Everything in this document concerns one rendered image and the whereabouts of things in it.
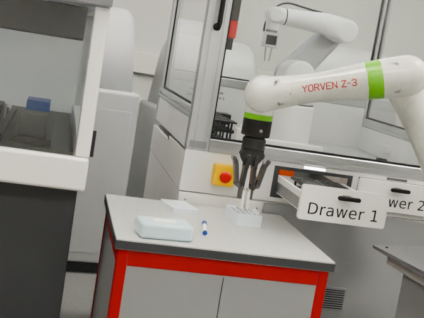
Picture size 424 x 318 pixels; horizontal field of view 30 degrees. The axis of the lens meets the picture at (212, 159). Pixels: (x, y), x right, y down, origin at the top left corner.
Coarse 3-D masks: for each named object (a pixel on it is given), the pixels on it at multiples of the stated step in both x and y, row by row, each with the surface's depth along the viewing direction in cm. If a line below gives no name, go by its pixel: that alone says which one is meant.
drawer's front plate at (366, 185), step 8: (360, 184) 282; (368, 184) 283; (376, 184) 284; (384, 184) 284; (392, 184) 285; (400, 184) 285; (408, 184) 286; (376, 192) 284; (384, 192) 285; (392, 192) 285; (416, 192) 287; (392, 200) 286; (400, 200) 286; (408, 200) 287; (416, 200) 287; (392, 208) 286; (400, 208) 287; (416, 208) 288
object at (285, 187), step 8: (280, 176) 278; (288, 176) 281; (280, 184) 274; (288, 184) 266; (344, 184) 284; (280, 192) 273; (288, 192) 264; (296, 192) 257; (288, 200) 263; (296, 200) 255; (296, 208) 255
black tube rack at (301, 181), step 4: (296, 180) 271; (300, 180) 272; (304, 180) 273; (308, 180) 274; (312, 180) 276; (316, 180) 277; (320, 180) 279; (296, 184) 276; (300, 184) 266; (312, 184) 267; (316, 184) 270; (320, 184) 270; (324, 184) 272; (328, 184) 273; (332, 184) 274; (336, 184) 277; (340, 184) 278; (300, 188) 274; (340, 188) 269; (344, 188) 270
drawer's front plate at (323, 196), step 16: (304, 192) 245; (320, 192) 246; (336, 192) 247; (352, 192) 248; (368, 192) 250; (304, 208) 246; (320, 208) 247; (336, 208) 248; (352, 208) 249; (368, 208) 250; (384, 208) 251; (352, 224) 250; (368, 224) 251; (384, 224) 252
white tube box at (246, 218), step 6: (228, 210) 258; (234, 210) 255; (228, 216) 257; (234, 216) 252; (240, 216) 250; (246, 216) 250; (252, 216) 251; (258, 216) 251; (234, 222) 251; (240, 222) 250; (246, 222) 251; (252, 222) 251; (258, 222) 252
